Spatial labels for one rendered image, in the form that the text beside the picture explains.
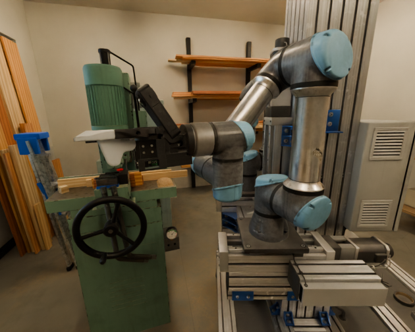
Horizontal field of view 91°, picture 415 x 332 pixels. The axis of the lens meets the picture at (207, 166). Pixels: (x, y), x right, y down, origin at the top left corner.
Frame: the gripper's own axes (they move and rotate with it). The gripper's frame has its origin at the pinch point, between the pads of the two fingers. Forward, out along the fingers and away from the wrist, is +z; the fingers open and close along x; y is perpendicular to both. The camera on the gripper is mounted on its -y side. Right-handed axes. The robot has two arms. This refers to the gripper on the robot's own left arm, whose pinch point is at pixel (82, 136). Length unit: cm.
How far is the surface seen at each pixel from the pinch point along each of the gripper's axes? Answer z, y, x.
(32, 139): 49, -8, 144
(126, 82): -16, -35, 91
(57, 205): 22, 27, 70
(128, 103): -16, -23, 93
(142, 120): -23, -13, 92
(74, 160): 56, 17, 326
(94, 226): 9, 40, 70
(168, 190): -28, 27, 63
